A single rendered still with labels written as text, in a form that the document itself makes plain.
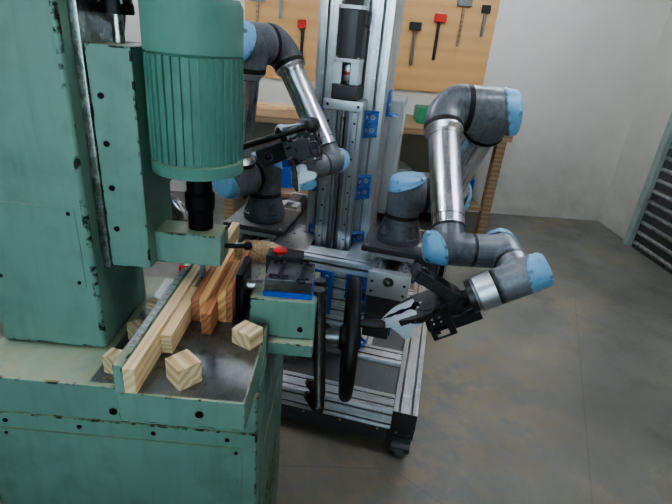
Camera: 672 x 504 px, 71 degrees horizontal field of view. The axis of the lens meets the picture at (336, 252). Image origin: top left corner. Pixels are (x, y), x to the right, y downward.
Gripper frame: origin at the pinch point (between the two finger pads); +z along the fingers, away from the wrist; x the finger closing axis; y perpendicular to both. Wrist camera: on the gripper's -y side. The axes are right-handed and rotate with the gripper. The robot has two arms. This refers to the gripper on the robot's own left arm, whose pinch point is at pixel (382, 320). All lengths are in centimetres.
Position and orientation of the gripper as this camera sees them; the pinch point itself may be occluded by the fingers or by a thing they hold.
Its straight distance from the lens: 104.1
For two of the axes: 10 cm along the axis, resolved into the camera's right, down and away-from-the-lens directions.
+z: -9.0, 3.8, 2.2
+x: 0.4, -4.4, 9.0
